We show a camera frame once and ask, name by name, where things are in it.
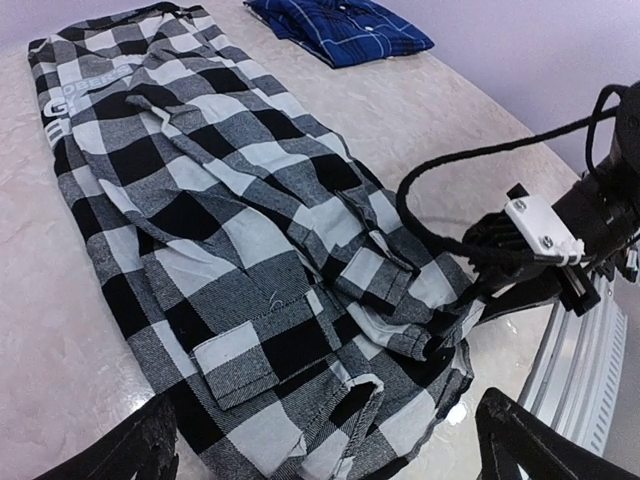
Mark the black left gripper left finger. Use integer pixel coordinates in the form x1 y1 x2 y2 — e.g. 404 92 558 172
36 394 179 480

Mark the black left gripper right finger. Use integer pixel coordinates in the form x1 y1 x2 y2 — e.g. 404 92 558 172
475 387 636 480

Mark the black white checked shirt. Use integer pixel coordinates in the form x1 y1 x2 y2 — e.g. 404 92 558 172
28 3 474 479

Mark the blue plaid shirt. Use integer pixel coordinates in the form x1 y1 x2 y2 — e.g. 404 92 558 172
244 0 435 69

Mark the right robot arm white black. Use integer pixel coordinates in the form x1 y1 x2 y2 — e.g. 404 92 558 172
553 83 639 263

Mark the aluminium front rail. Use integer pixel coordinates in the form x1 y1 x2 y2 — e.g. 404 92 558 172
518 274 628 456

